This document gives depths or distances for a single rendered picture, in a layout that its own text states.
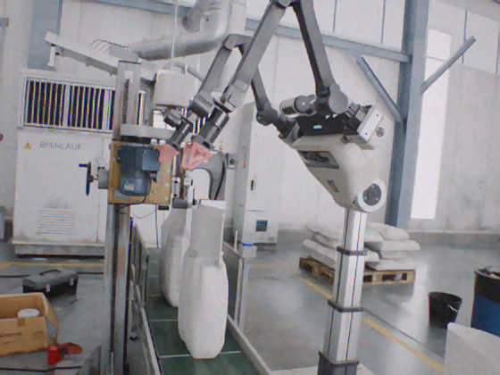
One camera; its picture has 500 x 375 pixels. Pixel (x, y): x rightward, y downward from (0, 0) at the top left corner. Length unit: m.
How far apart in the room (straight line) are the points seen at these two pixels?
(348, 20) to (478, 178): 4.27
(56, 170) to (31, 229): 0.71
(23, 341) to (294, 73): 5.54
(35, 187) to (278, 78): 3.99
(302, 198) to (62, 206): 3.85
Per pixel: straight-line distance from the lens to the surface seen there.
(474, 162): 9.39
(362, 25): 7.83
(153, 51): 4.85
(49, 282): 3.73
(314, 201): 7.08
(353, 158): 1.62
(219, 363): 1.97
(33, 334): 2.90
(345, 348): 1.98
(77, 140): 4.90
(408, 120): 7.67
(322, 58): 1.43
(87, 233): 4.99
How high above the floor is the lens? 1.29
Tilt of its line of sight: 4 degrees down
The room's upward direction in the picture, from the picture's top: 5 degrees clockwise
